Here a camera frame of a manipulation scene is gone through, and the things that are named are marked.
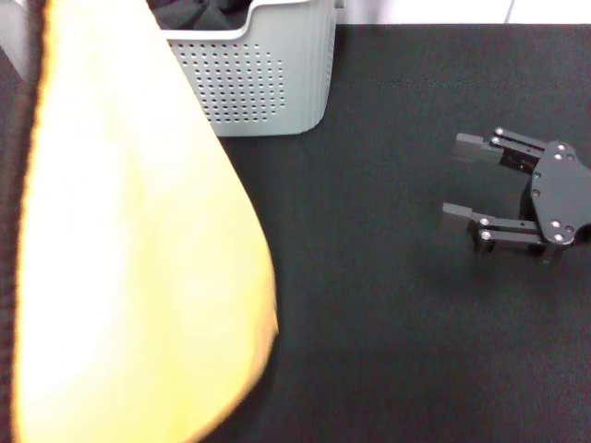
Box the grey perforated plastic storage box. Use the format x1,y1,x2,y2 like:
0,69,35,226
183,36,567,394
0,0,345,138

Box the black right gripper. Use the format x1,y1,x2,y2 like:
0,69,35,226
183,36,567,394
440,126,591,267

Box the yellow grey towel black trim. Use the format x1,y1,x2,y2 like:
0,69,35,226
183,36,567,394
8,0,281,443

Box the black tablecloth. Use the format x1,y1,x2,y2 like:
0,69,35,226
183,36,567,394
0,22,591,443

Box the dark crumpled cloth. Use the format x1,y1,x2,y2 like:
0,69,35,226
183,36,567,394
147,0,255,31

